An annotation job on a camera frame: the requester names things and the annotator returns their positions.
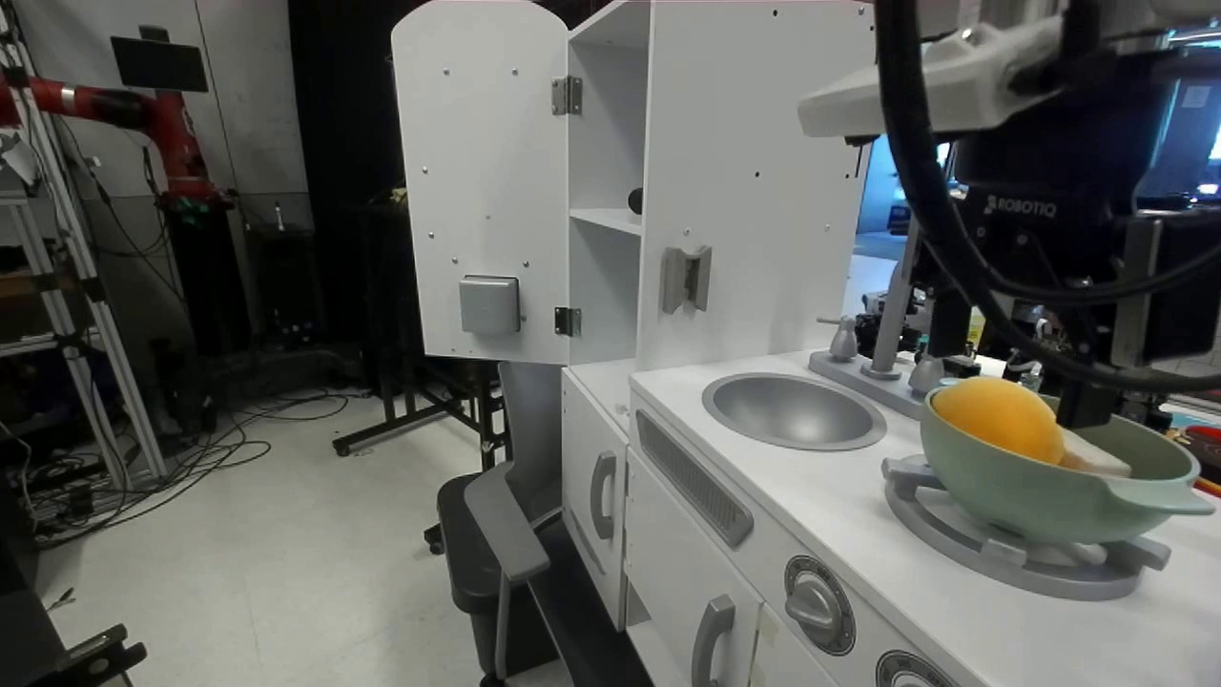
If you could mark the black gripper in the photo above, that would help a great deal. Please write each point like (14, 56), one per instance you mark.
(1055, 214)

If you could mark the grey stove knob middle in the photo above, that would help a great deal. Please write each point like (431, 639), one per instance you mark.
(910, 669)

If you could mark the grey stove knob left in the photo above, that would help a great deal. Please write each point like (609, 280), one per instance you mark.
(816, 604)

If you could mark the black object on shelf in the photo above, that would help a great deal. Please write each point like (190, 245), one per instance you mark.
(633, 200)

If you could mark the red robot arm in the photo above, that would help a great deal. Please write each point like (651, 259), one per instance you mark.
(157, 116)

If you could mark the white top cabinet door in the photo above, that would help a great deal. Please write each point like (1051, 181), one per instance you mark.
(484, 165)

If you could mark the lower left cabinet door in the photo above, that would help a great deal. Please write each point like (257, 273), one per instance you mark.
(592, 467)

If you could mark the grey door handle block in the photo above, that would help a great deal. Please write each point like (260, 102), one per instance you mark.
(488, 301)

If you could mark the yellow plushie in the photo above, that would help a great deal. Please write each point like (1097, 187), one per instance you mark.
(999, 413)

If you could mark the mint green bowl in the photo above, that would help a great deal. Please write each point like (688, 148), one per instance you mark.
(1067, 502)

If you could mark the grey stove knob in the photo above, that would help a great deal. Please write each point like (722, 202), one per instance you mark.
(816, 604)
(910, 669)

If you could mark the black cable bundle sleeve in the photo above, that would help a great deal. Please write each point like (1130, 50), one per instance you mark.
(952, 242)

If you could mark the white toy kitchen cabinet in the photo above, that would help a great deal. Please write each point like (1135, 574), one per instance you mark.
(756, 542)

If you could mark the metal ladder frame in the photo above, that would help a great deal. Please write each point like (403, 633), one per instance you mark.
(62, 263)

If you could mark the grey toy stove burner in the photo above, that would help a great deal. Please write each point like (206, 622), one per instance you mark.
(1060, 569)

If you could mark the grey folding chair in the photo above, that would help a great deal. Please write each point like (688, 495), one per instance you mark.
(510, 556)

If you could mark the grey toy faucet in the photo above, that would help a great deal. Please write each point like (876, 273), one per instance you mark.
(906, 342)

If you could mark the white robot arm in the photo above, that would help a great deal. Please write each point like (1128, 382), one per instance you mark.
(1017, 89)

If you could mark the grey toy sink basin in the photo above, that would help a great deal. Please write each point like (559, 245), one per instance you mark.
(791, 413)

